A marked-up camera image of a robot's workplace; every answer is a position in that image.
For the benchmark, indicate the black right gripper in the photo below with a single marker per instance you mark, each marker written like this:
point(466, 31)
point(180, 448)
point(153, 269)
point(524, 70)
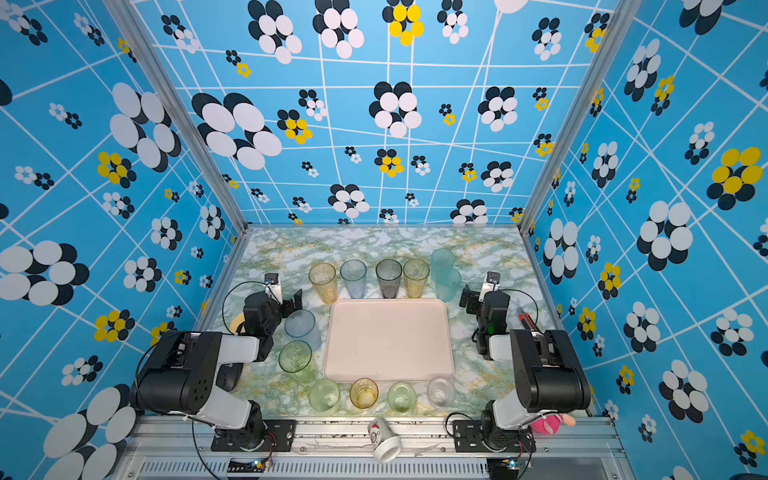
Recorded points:
point(474, 300)

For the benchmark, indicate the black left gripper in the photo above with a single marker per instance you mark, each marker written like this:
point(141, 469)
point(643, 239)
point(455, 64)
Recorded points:
point(287, 303)

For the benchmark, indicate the clear textured glass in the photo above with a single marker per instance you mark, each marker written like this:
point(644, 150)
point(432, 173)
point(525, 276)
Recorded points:
point(441, 392)

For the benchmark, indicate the pale green textured glass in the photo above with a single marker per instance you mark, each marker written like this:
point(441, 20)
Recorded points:
point(324, 396)

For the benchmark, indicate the light green textured glass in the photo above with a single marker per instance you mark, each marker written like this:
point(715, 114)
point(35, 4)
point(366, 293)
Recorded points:
point(402, 397)

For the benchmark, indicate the short amber glass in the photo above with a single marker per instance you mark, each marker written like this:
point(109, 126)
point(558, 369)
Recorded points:
point(364, 393)

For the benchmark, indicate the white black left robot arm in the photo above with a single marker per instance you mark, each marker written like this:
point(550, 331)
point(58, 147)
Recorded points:
point(193, 374)

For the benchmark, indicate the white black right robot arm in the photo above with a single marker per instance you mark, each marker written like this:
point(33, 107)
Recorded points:
point(550, 382)

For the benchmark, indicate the pink rectangular tray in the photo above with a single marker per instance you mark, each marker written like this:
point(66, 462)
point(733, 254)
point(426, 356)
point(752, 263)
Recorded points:
point(388, 340)

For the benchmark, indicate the yellow round sponge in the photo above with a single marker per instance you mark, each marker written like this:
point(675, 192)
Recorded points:
point(236, 323)

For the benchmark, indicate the light blue short glass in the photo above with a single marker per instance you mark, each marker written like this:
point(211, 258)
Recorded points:
point(302, 325)

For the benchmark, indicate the orange grey utility knife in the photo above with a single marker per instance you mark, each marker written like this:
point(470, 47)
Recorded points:
point(527, 321)

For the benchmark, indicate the green clear glass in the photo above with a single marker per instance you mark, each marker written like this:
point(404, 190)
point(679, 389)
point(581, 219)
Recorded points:
point(296, 359)

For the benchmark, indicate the teal textured glass front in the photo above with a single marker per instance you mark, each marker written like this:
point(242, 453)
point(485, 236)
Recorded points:
point(447, 283)

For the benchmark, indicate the black computer mouse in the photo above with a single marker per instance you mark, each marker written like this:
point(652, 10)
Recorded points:
point(228, 376)

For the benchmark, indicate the tall olive yellow glass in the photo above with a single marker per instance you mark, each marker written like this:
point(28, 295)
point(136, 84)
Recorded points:
point(416, 272)

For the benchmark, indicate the tall blue glass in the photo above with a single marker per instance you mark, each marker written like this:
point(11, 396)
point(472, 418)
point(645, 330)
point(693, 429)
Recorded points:
point(354, 272)

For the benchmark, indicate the tall grey glass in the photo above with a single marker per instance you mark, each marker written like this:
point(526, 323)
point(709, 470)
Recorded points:
point(389, 273)

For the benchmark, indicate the pink plush doll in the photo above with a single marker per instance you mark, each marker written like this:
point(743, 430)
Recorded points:
point(550, 424)

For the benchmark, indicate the green circuit board right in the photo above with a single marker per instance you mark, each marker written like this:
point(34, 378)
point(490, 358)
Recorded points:
point(503, 468)

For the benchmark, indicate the green circuit board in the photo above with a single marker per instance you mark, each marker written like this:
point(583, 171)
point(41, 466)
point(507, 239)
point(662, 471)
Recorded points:
point(245, 466)
point(503, 468)

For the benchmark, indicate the green circuit board left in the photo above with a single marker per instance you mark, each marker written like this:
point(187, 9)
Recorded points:
point(245, 466)

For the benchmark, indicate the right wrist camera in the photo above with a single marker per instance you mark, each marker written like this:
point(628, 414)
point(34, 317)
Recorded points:
point(490, 284)

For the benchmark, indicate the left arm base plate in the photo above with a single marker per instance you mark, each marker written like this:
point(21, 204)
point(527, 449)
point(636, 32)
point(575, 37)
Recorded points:
point(266, 436)

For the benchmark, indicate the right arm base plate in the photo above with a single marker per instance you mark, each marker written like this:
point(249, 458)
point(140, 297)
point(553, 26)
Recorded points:
point(474, 436)

